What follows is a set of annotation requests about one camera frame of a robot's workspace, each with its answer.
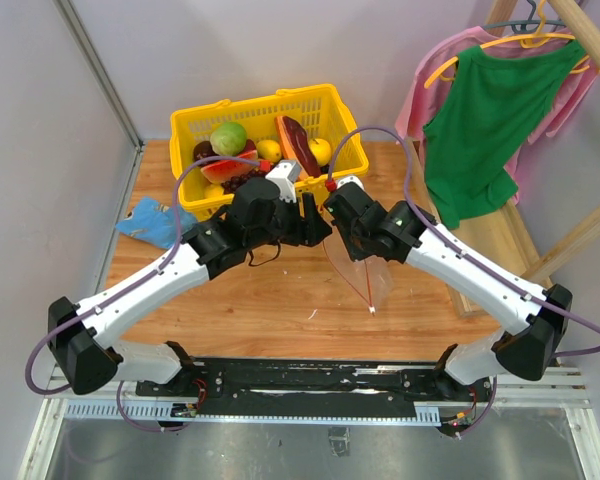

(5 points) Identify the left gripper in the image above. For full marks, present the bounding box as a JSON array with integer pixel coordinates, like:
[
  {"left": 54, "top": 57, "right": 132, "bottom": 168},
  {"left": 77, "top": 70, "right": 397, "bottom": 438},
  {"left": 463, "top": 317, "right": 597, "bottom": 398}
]
[{"left": 247, "top": 191, "right": 333, "bottom": 250}]

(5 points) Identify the clear zip top bag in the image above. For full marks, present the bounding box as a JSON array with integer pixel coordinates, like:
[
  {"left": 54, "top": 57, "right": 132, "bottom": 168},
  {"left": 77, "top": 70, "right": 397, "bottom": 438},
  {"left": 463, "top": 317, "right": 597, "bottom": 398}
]
[{"left": 322, "top": 236, "right": 394, "bottom": 315}]

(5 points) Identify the papaya half slice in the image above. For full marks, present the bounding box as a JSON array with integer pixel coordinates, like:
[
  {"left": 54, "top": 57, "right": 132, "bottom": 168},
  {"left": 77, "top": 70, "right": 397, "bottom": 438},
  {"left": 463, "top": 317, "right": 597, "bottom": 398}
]
[{"left": 274, "top": 115, "right": 321, "bottom": 178}]

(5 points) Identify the watermelon slice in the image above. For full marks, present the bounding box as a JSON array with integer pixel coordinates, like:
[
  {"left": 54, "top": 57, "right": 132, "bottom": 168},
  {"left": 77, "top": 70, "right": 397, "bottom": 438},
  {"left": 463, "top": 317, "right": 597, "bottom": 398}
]
[{"left": 200, "top": 150, "right": 259, "bottom": 185}]

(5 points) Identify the yellow plastic basket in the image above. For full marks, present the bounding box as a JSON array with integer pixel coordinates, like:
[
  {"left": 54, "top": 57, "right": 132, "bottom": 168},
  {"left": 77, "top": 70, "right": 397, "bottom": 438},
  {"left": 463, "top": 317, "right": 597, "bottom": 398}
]
[{"left": 170, "top": 84, "right": 369, "bottom": 221}]

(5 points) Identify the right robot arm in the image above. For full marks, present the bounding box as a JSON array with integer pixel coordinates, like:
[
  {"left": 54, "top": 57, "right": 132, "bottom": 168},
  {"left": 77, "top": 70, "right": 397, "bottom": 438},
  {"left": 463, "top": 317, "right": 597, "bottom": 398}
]
[{"left": 325, "top": 181, "right": 573, "bottom": 400}]

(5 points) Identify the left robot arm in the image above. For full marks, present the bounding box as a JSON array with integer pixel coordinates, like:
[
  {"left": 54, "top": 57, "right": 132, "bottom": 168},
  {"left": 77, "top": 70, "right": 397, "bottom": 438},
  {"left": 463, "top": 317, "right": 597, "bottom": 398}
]
[{"left": 49, "top": 178, "right": 332, "bottom": 396}]

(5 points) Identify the green tank top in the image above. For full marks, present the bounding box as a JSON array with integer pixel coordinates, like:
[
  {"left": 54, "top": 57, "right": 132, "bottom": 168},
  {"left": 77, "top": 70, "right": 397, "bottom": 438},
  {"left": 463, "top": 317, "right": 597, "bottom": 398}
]
[{"left": 423, "top": 40, "right": 585, "bottom": 229}]

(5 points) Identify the yellow apple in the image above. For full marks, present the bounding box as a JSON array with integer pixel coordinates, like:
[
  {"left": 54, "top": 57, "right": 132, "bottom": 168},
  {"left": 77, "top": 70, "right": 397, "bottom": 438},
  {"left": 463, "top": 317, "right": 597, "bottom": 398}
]
[{"left": 309, "top": 138, "right": 332, "bottom": 167}]

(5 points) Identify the yellow lemon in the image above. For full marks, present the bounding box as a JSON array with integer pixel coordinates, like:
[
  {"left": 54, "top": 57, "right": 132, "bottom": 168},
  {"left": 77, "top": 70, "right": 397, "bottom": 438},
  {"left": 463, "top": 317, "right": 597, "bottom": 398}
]
[{"left": 256, "top": 139, "right": 283, "bottom": 164}]

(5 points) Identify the dark grape bunch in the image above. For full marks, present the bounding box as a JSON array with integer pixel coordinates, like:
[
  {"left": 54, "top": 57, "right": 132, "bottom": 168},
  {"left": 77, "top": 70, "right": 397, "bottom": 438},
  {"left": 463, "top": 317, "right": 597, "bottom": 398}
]
[{"left": 221, "top": 169, "right": 266, "bottom": 194}]

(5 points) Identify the green cabbage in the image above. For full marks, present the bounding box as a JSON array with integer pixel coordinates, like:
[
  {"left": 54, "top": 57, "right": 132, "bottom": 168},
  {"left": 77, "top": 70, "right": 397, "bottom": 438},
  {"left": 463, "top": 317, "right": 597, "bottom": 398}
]
[{"left": 210, "top": 122, "right": 247, "bottom": 156}]

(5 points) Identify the wooden clothes rack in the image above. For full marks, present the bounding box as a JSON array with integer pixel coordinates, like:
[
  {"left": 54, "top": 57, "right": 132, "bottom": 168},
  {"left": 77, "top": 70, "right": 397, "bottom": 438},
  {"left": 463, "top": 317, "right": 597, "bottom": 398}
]
[{"left": 403, "top": 0, "right": 600, "bottom": 319}]

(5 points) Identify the dark mangosteen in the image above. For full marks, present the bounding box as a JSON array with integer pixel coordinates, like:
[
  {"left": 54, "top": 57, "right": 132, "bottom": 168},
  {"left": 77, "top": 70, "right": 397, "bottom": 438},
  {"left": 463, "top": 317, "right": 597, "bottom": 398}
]
[{"left": 192, "top": 140, "right": 216, "bottom": 161}]

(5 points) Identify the blue cloth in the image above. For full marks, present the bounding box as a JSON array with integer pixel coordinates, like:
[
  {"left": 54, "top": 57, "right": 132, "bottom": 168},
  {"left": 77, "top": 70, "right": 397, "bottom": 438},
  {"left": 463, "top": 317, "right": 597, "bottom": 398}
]
[{"left": 115, "top": 197, "right": 178, "bottom": 250}]

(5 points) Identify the pink shirt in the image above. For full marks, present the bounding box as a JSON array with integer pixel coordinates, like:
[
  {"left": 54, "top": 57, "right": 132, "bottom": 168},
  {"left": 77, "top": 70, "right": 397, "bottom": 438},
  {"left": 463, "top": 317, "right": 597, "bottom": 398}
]
[{"left": 395, "top": 27, "right": 597, "bottom": 182}]

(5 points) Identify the yellow clothes hanger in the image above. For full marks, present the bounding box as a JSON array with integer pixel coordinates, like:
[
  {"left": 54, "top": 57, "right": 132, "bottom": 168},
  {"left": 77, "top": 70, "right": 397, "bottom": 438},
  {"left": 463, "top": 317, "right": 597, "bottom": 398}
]
[{"left": 424, "top": 1, "right": 576, "bottom": 89}]

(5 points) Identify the grey clothes hanger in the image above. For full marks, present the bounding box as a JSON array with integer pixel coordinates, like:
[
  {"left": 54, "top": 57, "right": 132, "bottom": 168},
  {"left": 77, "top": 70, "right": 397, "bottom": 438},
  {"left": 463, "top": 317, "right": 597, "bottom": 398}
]
[{"left": 482, "top": 0, "right": 565, "bottom": 37}]

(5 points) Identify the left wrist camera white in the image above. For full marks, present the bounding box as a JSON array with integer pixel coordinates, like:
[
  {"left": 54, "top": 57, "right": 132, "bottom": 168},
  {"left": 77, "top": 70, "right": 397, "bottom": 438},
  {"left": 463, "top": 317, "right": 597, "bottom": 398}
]
[{"left": 265, "top": 160, "right": 302, "bottom": 203}]

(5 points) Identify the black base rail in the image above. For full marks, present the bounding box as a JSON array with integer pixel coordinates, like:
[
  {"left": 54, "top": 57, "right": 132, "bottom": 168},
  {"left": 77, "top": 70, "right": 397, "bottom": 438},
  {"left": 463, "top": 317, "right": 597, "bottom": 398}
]
[{"left": 135, "top": 357, "right": 491, "bottom": 422}]

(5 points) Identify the aluminium frame post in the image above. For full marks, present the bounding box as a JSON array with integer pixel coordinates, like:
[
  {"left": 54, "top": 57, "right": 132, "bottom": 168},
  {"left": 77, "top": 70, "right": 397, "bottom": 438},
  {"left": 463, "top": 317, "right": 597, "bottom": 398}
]
[{"left": 54, "top": 0, "right": 145, "bottom": 151}]

